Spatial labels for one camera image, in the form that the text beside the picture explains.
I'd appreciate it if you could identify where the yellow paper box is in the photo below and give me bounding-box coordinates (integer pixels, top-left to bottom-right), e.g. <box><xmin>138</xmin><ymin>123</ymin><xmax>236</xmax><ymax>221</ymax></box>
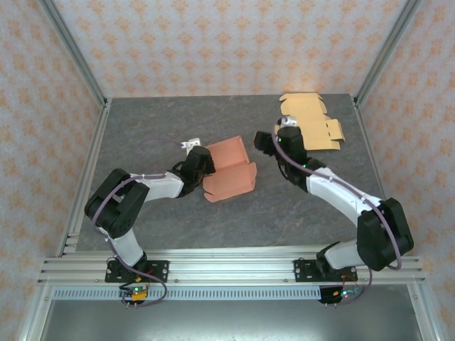
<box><xmin>278</xmin><ymin>92</ymin><xmax>346</xmax><ymax>152</ymax></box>

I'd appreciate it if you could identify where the pink paper box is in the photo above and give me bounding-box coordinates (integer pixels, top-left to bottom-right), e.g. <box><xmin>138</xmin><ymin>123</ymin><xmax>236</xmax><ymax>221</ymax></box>
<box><xmin>202</xmin><ymin>135</ymin><xmax>257</xmax><ymax>204</ymax></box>

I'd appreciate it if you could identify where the grey metal sheet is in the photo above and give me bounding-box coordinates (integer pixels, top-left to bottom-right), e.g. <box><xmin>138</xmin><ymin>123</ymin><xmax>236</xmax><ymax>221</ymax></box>
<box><xmin>38</xmin><ymin>298</ymin><xmax>424</xmax><ymax>341</ymax></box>

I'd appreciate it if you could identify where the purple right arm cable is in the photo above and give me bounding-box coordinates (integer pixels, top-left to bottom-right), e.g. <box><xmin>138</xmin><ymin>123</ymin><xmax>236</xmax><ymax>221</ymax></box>
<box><xmin>272</xmin><ymin>119</ymin><xmax>405</xmax><ymax>307</ymax></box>

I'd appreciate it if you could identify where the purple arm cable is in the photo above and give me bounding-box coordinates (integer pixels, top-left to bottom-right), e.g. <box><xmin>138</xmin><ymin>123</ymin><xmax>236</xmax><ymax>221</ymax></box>
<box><xmin>91</xmin><ymin>136</ymin><xmax>184</xmax><ymax>307</ymax></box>
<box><xmin>272</xmin><ymin>119</ymin><xmax>405</xmax><ymax>307</ymax></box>

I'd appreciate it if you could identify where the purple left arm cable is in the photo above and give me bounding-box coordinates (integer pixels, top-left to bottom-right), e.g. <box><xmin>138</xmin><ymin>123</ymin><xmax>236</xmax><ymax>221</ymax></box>
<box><xmin>91</xmin><ymin>136</ymin><xmax>184</xmax><ymax>307</ymax></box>

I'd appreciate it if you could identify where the aluminium table side rail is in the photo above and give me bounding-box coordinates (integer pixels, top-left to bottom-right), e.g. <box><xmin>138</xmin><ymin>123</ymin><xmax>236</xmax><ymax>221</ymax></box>
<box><xmin>55</xmin><ymin>99</ymin><xmax>113</xmax><ymax>256</ymax></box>
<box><xmin>353</xmin><ymin>97</ymin><xmax>405</xmax><ymax>255</ymax></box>

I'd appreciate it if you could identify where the aluminium frame cross beam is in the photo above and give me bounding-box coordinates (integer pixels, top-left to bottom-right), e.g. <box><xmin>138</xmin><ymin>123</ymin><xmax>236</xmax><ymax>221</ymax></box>
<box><xmin>37</xmin><ymin>248</ymin><xmax>426</xmax><ymax>285</ymax></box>

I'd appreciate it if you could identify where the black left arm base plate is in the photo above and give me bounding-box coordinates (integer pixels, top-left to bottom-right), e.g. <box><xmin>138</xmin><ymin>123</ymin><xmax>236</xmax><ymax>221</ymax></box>
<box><xmin>105</xmin><ymin>260</ymin><xmax>170</xmax><ymax>283</ymax></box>

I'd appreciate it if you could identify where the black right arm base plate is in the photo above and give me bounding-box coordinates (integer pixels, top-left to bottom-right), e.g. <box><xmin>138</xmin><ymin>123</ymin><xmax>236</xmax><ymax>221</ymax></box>
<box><xmin>294</xmin><ymin>259</ymin><xmax>358</xmax><ymax>283</ymax></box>

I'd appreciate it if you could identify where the aluminium frame post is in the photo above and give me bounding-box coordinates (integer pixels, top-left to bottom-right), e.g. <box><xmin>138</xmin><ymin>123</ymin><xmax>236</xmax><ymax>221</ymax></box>
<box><xmin>38</xmin><ymin>0</ymin><xmax>109</xmax><ymax>107</ymax></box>
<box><xmin>353</xmin><ymin>0</ymin><xmax>422</xmax><ymax>107</ymax></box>

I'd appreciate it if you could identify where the slotted grey cable duct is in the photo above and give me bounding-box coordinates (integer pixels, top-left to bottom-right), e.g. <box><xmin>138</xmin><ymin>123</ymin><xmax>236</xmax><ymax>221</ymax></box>
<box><xmin>53</xmin><ymin>286</ymin><xmax>323</xmax><ymax>301</ymax></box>

